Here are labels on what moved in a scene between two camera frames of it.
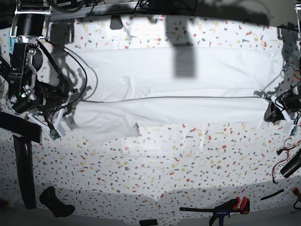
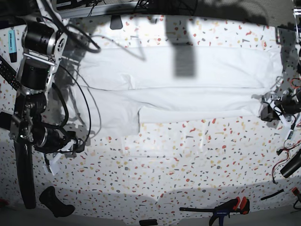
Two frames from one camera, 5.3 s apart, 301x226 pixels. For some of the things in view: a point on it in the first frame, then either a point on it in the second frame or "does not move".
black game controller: x=48 y=197 does not move
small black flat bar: x=148 y=222 does not move
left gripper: x=50 y=98 -> x=50 y=139
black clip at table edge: x=116 y=22 does not move
